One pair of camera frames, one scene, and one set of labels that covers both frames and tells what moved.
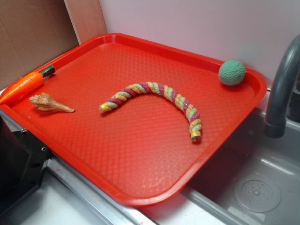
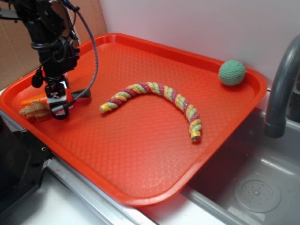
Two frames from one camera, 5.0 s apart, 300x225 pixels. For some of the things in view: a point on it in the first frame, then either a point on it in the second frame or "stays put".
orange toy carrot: [26, 85] → [42, 97]
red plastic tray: [138, 121] stays put
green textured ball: [232, 72] stays put
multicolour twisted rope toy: [194, 119] stays put
